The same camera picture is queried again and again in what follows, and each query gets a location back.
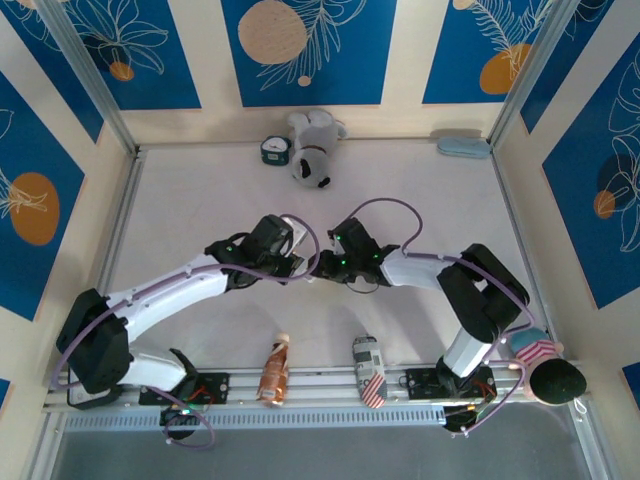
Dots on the aluminium table edge rail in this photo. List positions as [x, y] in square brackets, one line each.
[505, 185]
[125, 205]

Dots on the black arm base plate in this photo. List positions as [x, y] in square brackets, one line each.
[215, 387]
[420, 385]

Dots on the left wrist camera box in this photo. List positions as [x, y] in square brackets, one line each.
[298, 235]

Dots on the small teal alarm clock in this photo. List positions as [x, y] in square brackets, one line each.
[275, 150]

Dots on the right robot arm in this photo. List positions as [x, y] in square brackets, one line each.
[415, 270]

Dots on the doll with black hat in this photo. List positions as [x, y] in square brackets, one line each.
[557, 382]

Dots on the brown drink bottle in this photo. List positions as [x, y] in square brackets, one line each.
[274, 370]

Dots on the newspaper print flag can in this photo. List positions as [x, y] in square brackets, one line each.
[369, 370]

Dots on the light blue case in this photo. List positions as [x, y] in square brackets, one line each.
[462, 148]

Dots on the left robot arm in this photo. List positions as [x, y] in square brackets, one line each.
[175, 285]

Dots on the aluminium frame post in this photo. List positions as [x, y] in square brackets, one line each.
[540, 75]
[85, 65]

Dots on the blue floral wall panel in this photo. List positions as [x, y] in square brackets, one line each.
[565, 90]
[30, 130]
[450, 50]
[150, 60]
[65, 90]
[350, 60]
[590, 225]

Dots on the black electronics board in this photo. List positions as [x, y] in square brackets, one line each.
[460, 417]
[180, 417]

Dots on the aluminium mounting rail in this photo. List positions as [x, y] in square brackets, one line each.
[320, 385]

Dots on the grey plush dog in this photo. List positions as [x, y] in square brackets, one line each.
[315, 145]

